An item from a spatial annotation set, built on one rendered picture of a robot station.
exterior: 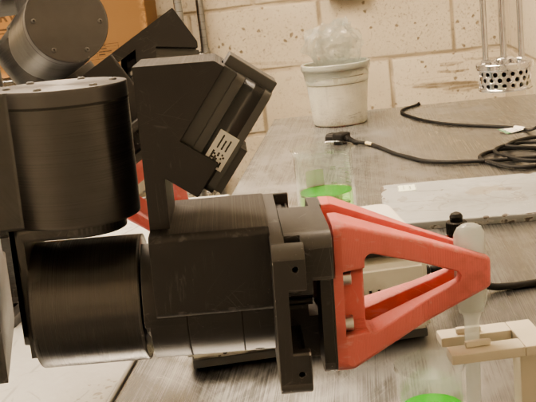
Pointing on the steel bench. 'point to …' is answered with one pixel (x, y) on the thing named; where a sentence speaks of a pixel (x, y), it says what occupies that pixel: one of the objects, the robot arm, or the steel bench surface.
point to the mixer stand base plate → (464, 200)
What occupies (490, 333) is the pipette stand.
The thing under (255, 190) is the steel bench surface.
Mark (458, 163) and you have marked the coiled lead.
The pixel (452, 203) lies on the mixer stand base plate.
